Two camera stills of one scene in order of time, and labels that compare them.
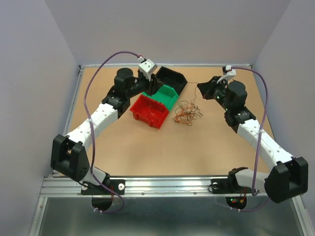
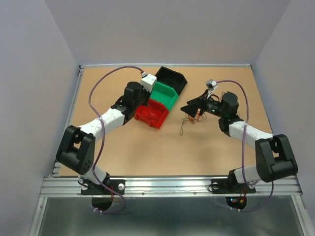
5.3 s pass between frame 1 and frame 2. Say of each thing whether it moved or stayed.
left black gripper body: moved
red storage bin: stayed
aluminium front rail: stayed
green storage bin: stayed
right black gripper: moved
